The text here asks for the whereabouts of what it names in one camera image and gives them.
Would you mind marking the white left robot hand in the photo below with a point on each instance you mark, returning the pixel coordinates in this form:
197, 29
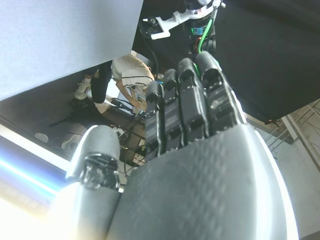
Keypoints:
200, 187

